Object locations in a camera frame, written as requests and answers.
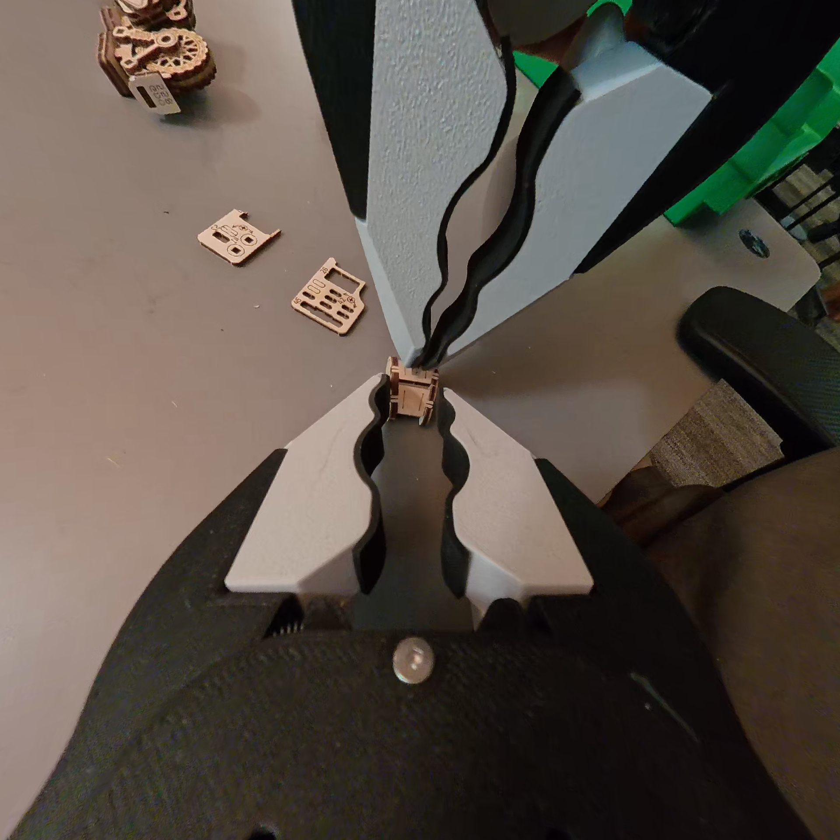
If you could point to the white paper tag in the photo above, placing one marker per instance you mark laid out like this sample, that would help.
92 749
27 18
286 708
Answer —
157 97

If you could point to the large wooden gear model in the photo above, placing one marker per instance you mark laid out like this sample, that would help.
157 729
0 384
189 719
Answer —
157 46

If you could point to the round dark grommet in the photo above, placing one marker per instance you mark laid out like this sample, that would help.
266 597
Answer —
754 243

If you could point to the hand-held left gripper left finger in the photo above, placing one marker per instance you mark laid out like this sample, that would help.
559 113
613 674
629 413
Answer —
308 512

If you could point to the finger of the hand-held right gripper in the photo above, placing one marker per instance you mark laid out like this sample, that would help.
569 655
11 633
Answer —
426 131
610 164

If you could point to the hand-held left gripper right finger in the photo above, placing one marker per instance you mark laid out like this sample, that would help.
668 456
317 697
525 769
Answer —
518 525

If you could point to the wooden puzzle sheet slotted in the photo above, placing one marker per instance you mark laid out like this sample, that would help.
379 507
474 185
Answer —
304 305

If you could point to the small wooden puzzle block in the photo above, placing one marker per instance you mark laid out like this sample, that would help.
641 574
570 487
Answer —
412 401

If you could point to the brown hoodie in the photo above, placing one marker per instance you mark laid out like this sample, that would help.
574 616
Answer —
774 590

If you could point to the wooden puzzle sheet square holes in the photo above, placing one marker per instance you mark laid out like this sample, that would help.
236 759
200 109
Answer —
226 253

